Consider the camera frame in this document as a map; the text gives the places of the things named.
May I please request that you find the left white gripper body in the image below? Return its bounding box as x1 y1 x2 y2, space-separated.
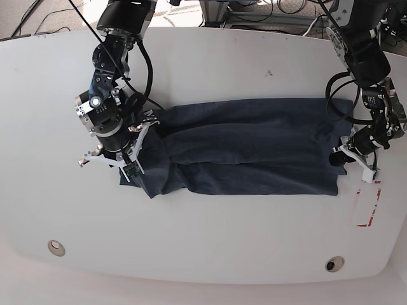
332 136 379 183

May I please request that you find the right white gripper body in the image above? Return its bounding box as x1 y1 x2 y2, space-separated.
78 119 159 175

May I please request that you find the dark blue t-shirt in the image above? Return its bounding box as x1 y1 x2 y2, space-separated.
120 98 352 198

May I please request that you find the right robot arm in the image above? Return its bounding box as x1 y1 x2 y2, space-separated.
74 1 159 182

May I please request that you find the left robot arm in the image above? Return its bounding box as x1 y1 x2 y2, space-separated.
319 1 406 183

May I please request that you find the red tape rectangle marking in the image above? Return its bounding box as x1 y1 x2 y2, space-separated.
353 180 383 227

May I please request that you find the right table grommet hole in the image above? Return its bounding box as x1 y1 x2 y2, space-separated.
325 256 345 273

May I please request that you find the table grommet hole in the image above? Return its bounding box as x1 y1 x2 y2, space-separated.
47 240 66 257
325 256 345 273

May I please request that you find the left table grommet hole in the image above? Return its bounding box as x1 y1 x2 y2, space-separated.
47 240 66 257

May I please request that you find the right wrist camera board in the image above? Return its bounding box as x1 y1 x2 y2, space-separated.
123 162 144 183

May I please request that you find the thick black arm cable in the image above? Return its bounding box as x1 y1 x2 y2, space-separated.
324 0 376 125

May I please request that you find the aluminium frame rail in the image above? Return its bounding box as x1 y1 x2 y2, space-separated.
199 0 328 34

